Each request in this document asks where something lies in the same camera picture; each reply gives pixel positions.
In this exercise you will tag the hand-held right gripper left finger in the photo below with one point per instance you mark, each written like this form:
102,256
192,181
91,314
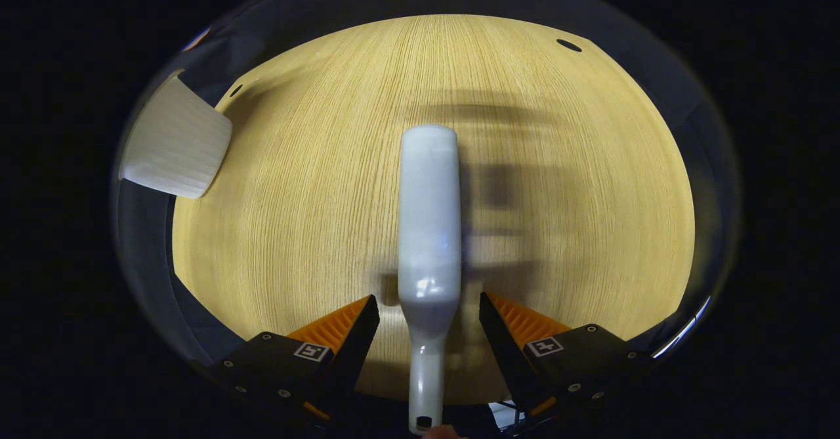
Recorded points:
351,354

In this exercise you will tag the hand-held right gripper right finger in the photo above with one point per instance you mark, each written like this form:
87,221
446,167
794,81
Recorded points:
505,354

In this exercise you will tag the white ribbed garbage bin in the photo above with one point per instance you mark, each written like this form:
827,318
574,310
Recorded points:
177,144

